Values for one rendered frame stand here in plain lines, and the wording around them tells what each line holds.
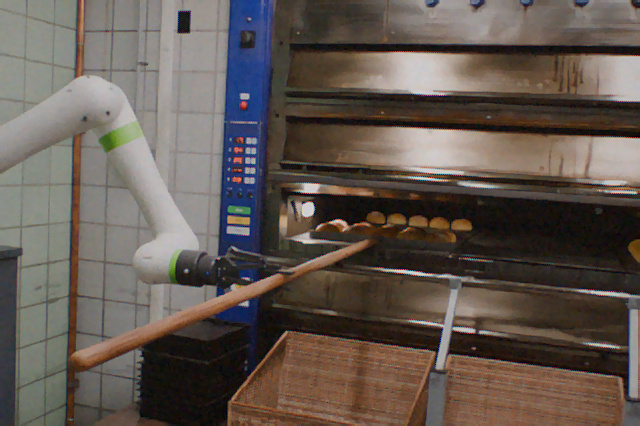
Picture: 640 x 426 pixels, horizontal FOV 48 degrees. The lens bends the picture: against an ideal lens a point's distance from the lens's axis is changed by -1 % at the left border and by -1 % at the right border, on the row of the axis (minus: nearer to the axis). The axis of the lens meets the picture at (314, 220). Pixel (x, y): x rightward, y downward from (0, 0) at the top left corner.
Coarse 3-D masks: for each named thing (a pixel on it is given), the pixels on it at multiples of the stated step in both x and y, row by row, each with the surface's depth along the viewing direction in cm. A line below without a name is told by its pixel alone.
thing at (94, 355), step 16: (368, 240) 254; (336, 256) 215; (304, 272) 188; (240, 288) 155; (256, 288) 159; (272, 288) 168; (208, 304) 138; (224, 304) 143; (160, 320) 123; (176, 320) 126; (192, 320) 131; (128, 336) 112; (144, 336) 116; (160, 336) 120; (80, 352) 102; (96, 352) 104; (112, 352) 107; (80, 368) 101
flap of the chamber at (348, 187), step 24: (312, 192) 265; (336, 192) 258; (360, 192) 251; (384, 192) 245; (408, 192) 238; (432, 192) 233; (456, 192) 230; (480, 192) 228; (504, 192) 225; (528, 192) 223; (624, 216) 231
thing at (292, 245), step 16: (288, 240) 266; (304, 240) 268; (352, 256) 258; (368, 256) 256; (384, 256) 254; (400, 256) 252; (416, 256) 250; (432, 256) 249; (448, 256) 247; (464, 256) 249; (496, 272) 242; (512, 272) 240; (528, 272) 239; (544, 272) 237; (560, 272) 235; (576, 272) 234; (592, 272) 232; (608, 272) 231; (624, 272) 232
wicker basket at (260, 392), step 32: (288, 352) 263; (320, 352) 260; (352, 352) 256; (384, 352) 253; (416, 352) 249; (256, 384) 240; (288, 384) 261; (320, 384) 257; (352, 384) 254; (384, 384) 250; (416, 384) 247; (256, 416) 220; (288, 416) 216; (320, 416) 254; (352, 416) 252; (384, 416) 248; (416, 416) 222
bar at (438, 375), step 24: (288, 264) 226; (336, 264) 221; (456, 288) 208; (504, 288) 205; (528, 288) 203; (552, 288) 201; (576, 288) 199; (432, 384) 190; (432, 408) 191; (624, 408) 177
